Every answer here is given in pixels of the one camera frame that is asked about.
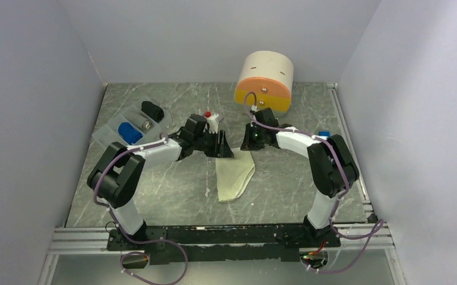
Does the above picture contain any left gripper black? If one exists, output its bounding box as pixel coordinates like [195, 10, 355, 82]
[193, 130, 235, 159]

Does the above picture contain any cream yellow cloth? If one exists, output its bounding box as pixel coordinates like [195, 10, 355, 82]
[215, 148, 255, 202]

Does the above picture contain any blue underwear white trim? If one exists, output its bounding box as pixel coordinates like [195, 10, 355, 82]
[118, 122, 143, 145]

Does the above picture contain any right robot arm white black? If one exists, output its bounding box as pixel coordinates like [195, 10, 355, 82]
[240, 107, 360, 246]

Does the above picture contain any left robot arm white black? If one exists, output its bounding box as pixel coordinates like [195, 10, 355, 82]
[87, 112, 234, 249]

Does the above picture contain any round drawer cabinet orange yellow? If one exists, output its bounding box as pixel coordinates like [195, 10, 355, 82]
[234, 50, 294, 113]

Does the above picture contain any black rolled sock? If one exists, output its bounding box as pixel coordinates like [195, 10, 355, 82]
[141, 101, 165, 122]

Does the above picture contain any small blue block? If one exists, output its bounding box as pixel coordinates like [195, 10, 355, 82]
[318, 131, 330, 137]

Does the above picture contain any clear plastic compartment tray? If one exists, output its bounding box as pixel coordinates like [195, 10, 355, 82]
[92, 96, 172, 147]

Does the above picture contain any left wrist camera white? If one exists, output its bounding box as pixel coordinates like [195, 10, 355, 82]
[204, 111, 222, 134]

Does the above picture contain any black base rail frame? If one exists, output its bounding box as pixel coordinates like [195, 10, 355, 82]
[106, 223, 341, 265]

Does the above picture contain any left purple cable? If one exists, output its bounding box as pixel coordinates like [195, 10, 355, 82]
[93, 134, 190, 285]

